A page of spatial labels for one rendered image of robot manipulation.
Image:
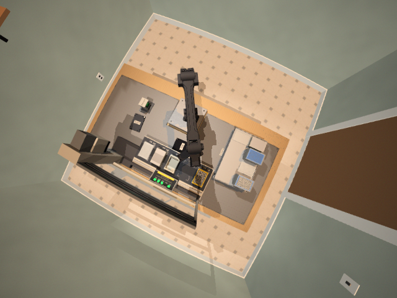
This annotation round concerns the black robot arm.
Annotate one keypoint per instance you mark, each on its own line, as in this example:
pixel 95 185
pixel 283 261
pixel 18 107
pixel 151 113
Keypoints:
pixel 193 149

